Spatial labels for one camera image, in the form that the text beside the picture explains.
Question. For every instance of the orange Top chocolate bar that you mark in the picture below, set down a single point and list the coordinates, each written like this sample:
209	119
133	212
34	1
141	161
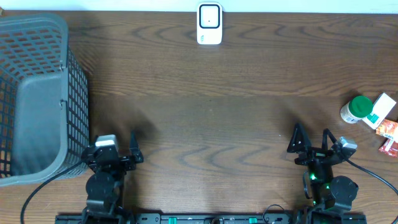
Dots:
390	147

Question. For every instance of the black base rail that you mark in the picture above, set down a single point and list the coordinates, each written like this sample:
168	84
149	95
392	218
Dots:
155	218

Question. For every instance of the white green box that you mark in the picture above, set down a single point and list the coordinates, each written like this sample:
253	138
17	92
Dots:
381	108

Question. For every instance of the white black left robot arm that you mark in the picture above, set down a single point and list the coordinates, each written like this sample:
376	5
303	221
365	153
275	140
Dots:
105	187

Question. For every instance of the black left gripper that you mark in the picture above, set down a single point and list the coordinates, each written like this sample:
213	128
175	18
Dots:
128	163

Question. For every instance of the orange small carton box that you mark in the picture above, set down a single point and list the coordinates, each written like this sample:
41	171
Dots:
388	129

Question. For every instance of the green lid jar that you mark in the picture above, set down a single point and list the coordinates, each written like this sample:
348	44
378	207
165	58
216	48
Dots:
356	109

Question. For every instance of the grey plastic mesh basket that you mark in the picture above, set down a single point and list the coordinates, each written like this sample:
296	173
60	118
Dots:
44	101

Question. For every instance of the white barcode scanner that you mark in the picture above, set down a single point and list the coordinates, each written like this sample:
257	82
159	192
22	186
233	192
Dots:
209	23

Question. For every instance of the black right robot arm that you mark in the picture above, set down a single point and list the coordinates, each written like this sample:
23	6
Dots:
331	196

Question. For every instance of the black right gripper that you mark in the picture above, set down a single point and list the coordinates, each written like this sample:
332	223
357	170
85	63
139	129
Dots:
314	154

